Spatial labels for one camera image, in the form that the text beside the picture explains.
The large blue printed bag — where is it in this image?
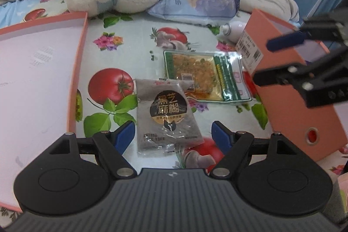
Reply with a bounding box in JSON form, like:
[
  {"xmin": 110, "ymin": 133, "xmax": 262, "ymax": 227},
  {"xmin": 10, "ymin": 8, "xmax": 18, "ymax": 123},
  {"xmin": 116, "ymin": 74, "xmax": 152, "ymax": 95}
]
[{"xmin": 147, "ymin": 0, "xmax": 242, "ymax": 26}]

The grey sesame snack sachet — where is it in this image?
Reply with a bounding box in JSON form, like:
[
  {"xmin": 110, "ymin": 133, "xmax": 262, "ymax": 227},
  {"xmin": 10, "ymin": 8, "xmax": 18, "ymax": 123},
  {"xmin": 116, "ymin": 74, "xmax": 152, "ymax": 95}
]
[{"xmin": 134, "ymin": 78, "xmax": 205, "ymax": 158}]

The fruit printed mat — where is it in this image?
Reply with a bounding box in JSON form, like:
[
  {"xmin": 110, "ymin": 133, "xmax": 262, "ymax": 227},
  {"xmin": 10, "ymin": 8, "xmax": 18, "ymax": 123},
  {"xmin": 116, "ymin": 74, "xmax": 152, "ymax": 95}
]
[{"xmin": 0, "ymin": 0, "xmax": 348, "ymax": 175}]

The white bottle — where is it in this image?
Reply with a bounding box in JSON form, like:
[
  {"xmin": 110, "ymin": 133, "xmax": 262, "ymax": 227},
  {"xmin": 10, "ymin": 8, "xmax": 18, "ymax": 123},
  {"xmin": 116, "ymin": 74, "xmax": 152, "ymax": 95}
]
[{"xmin": 220, "ymin": 20, "xmax": 249, "ymax": 45}]

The blue curtain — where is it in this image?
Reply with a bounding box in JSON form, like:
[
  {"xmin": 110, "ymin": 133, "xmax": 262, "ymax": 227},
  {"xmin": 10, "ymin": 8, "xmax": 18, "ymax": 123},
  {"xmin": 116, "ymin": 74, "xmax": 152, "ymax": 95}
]
[{"xmin": 313, "ymin": 0, "xmax": 348, "ymax": 18}]

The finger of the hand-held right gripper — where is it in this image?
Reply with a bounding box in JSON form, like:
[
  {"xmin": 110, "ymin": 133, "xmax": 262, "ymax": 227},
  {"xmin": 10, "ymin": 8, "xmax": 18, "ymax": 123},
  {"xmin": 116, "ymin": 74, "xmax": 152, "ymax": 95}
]
[
  {"xmin": 252, "ymin": 48, "xmax": 348, "ymax": 87},
  {"xmin": 266, "ymin": 10, "xmax": 348, "ymax": 52}
]

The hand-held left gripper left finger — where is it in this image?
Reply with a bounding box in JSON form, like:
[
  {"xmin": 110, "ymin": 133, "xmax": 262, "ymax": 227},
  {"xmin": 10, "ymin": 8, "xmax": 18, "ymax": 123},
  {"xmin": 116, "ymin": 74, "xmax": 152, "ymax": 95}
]
[{"xmin": 49, "ymin": 121, "xmax": 136, "ymax": 179}]

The green and yellow snack sachet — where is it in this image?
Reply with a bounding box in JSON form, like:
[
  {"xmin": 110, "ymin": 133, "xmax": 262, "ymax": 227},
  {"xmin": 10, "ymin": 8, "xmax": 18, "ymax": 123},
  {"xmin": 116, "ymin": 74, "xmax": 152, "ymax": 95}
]
[{"xmin": 163, "ymin": 50, "xmax": 253, "ymax": 104}]

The light blue bedsheet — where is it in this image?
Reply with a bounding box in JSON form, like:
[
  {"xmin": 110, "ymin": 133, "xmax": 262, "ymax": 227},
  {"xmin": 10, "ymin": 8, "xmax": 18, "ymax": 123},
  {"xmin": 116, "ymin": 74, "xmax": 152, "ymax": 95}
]
[{"xmin": 0, "ymin": 2, "xmax": 29, "ymax": 28}]

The blue chair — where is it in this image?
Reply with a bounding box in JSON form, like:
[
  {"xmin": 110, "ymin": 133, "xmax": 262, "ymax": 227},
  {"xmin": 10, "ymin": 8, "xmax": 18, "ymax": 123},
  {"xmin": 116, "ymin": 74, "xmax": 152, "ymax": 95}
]
[{"xmin": 289, "ymin": 0, "xmax": 318, "ymax": 24}]

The shallow orange box lid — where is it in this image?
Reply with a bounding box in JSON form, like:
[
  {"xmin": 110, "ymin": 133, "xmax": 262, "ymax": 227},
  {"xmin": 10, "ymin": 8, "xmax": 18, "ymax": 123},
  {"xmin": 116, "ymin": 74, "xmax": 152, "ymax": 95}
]
[{"xmin": 0, "ymin": 11, "xmax": 89, "ymax": 213}]

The deep orange cardboard box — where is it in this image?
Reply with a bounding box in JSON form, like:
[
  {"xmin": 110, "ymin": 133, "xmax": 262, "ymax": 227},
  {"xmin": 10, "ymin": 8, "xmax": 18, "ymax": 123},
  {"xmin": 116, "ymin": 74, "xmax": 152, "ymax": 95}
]
[{"xmin": 235, "ymin": 8, "xmax": 348, "ymax": 162}]

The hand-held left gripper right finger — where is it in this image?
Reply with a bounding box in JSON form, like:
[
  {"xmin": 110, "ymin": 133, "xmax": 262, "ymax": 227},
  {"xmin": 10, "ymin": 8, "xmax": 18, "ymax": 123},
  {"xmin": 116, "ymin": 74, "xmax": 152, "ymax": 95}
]
[{"xmin": 209, "ymin": 120, "xmax": 299, "ymax": 178}]

